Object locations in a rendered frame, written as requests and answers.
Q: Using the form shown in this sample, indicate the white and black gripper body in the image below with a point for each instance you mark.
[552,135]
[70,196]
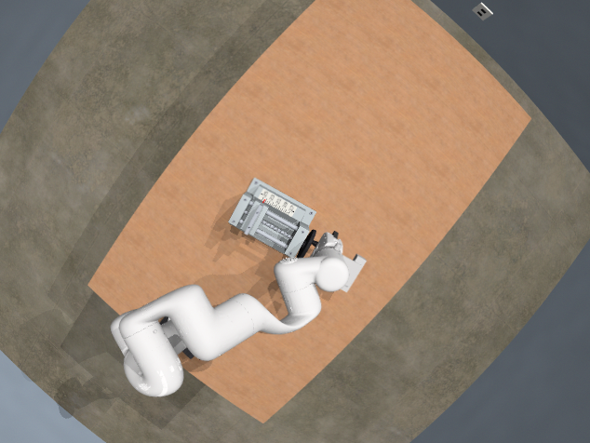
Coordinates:
[326,240]

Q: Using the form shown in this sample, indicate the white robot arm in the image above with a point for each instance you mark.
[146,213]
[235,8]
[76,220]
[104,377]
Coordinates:
[209,332]

